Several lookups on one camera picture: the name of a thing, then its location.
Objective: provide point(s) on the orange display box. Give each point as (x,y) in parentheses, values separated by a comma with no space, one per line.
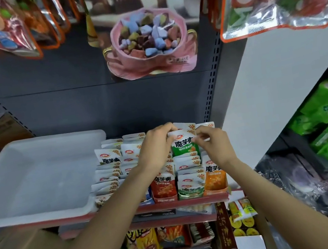
(217,188)

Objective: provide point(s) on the gold display box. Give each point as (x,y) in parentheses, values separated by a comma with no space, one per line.
(108,157)

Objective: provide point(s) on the row of orange chip bags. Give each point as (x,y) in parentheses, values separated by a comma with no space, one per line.
(164,237)

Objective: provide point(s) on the dark red white-label carton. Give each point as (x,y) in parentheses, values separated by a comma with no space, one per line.
(227,241)

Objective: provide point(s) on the plain brown cardboard carton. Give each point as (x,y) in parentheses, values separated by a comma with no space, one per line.
(2,130)

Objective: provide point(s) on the person's right forearm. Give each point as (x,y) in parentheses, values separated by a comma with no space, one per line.
(296,204)

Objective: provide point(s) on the blue display box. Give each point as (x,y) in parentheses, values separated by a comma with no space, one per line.
(133,147)

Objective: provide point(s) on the green display box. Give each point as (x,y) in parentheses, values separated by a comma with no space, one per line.
(193,194)

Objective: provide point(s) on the blue konjac snack packet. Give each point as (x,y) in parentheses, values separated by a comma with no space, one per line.
(132,148)

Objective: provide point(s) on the person's right hand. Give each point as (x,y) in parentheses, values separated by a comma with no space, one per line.
(217,145)

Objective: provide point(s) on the person's left hand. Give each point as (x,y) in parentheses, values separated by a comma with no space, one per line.
(154,149)

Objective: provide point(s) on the red display box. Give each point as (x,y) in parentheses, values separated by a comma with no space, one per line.
(165,198)

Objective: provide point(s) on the red konjac snack packet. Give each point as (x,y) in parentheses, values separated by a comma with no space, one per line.
(163,189)

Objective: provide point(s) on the black plastic wrapped bundle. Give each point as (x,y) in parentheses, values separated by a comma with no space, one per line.
(312,186)

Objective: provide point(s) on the hanging yellow green snack bags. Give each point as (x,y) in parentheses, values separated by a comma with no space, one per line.
(90,28)

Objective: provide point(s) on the hanging pink candy bag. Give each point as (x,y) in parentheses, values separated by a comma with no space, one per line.
(152,55)

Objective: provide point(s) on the orange snack packet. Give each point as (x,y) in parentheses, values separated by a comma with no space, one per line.
(216,180)

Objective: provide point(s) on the person's left forearm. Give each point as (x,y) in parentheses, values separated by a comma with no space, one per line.
(89,242)

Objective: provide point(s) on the white plastic bin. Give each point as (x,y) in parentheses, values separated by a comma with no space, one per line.
(36,182)

